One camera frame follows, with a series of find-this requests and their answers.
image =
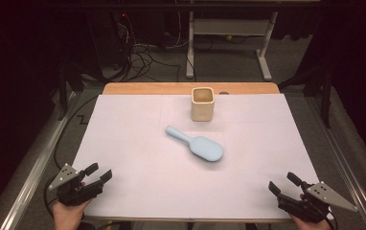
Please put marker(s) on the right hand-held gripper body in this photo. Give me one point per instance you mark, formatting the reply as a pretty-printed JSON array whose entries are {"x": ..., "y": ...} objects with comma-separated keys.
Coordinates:
[{"x": 312, "y": 207}]

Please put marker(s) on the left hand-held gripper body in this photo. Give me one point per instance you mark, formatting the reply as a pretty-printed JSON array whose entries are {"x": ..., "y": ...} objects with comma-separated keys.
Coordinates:
[{"x": 72, "y": 193}]

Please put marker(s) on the light blue hairbrush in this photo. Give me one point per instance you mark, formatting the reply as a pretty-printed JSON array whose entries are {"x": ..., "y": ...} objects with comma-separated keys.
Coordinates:
[{"x": 203, "y": 147}]

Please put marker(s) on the cream square cup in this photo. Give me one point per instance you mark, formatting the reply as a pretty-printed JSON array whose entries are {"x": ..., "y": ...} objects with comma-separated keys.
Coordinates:
[{"x": 202, "y": 110}]

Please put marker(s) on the person's right hand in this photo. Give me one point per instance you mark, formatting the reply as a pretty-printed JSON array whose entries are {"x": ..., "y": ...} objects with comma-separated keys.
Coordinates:
[{"x": 312, "y": 226}]

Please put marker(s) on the person's left hand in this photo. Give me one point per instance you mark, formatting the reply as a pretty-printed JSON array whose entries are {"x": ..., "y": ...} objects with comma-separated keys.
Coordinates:
[{"x": 66, "y": 217}]

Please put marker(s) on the white paper sheet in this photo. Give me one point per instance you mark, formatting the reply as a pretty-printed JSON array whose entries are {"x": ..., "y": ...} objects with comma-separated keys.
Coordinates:
[{"x": 139, "y": 143}]

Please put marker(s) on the black metal stand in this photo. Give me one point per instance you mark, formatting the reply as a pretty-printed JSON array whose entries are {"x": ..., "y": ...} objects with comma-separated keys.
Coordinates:
[
  {"x": 326, "y": 102},
  {"x": 63, "y": 96}
]

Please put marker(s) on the wooden table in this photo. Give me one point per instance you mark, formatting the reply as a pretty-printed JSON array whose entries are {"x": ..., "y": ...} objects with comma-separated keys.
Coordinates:
[{"x": 139, "y": 88}]

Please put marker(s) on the dark computer tower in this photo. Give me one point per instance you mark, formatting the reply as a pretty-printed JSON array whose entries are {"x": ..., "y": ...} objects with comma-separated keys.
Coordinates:
[{"x": 110, "y": 38}]

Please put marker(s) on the small yellow ball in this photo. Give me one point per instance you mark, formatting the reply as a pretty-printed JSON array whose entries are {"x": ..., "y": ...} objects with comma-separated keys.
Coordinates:
[{"x": 229, "y": 37}]

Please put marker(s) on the aluminium rail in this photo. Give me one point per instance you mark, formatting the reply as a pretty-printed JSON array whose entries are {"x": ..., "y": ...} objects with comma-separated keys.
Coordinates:
[
  {"x": 340, "y": 159},
  {"x": 34, "y": 174}
]

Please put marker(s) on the white metal desk frame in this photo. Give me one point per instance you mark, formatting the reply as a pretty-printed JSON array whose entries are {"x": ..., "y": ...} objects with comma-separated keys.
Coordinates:
[{"x": 229, "y": 27}]

